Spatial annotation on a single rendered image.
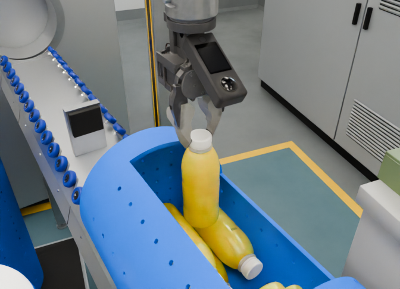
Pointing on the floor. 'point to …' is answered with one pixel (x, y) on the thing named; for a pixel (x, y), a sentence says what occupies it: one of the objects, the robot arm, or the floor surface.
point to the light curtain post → (159, 42)
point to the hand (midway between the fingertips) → (200, 139)
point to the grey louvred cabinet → (337, 67)
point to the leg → (55, 207)
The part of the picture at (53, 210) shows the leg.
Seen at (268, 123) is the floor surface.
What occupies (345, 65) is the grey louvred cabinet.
